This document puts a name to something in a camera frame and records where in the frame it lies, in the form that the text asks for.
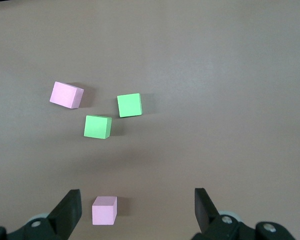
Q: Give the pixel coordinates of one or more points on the pink foam cube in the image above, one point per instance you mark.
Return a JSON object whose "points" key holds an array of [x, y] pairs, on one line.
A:
{"points": [[65, 95], [103, 212]]}

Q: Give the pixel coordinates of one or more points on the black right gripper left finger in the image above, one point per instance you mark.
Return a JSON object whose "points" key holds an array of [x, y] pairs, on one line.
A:
{"points": [[65, 215]]}

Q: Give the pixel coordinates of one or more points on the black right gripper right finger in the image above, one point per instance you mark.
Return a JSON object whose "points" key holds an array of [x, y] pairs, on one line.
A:
{"points": [[205, 210]]}

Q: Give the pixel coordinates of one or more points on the green foam cube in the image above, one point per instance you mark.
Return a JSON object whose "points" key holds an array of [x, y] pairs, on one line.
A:
{"points": [[97, 127], [129, 105]]}

